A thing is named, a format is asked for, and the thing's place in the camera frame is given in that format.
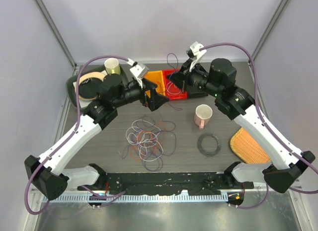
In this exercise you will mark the aluminium corner post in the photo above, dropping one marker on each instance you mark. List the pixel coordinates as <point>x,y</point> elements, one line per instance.
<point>282,5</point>
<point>52,26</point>

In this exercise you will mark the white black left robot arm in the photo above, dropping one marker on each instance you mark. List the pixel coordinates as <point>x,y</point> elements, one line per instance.
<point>91,122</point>

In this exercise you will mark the aluminium corner post right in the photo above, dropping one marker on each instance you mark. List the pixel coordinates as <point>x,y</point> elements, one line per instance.
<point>282,5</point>

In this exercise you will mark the aluminium corner post left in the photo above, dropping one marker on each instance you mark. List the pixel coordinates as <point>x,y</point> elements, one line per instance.
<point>52,26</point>

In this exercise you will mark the pink white mug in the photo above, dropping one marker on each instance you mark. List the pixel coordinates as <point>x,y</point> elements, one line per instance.
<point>202,116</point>

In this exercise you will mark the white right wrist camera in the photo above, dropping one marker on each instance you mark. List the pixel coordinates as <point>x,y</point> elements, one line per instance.
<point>195,53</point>

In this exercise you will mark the beige wooden plate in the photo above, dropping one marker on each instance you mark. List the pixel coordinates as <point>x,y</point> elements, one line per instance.
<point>98,75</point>

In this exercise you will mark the yellow plastic bin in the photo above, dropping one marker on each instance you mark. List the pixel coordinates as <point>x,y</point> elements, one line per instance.
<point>157,77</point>

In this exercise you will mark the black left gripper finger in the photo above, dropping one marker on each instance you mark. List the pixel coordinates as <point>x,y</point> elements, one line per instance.
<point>156,100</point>
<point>149,84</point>

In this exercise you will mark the aluminium rail frame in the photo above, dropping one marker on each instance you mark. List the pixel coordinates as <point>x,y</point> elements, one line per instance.
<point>91,178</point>

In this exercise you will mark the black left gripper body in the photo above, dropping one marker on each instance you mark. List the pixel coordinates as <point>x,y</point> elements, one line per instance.
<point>133,93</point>

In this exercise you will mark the orange woven mat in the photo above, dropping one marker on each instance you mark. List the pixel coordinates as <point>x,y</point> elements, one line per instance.
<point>247,149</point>

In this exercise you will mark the dark green plastic tray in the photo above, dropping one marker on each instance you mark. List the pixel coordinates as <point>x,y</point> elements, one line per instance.
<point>71,90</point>

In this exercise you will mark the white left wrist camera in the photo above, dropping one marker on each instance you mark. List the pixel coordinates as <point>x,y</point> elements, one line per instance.
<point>138,71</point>

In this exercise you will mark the black round disc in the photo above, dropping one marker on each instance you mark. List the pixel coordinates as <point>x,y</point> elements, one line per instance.
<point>88,89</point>

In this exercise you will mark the cream yellow cup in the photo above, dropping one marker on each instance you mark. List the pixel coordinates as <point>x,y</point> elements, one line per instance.
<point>112,66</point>

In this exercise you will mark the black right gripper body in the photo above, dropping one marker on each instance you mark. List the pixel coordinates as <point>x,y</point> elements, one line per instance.
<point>196,78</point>

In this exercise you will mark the black plastic bin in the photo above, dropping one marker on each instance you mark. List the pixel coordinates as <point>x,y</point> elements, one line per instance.
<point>194,93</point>

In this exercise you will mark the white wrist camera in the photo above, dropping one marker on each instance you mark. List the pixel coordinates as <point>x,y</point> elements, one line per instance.
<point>195,53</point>
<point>138,71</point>

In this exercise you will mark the red plastic bin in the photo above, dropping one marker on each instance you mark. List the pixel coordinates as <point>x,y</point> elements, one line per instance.
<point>171,90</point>

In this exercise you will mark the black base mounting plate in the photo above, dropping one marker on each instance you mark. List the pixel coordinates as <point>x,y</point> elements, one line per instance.
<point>171,183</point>

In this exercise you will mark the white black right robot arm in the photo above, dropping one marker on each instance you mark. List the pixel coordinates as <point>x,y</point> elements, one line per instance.
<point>287,163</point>

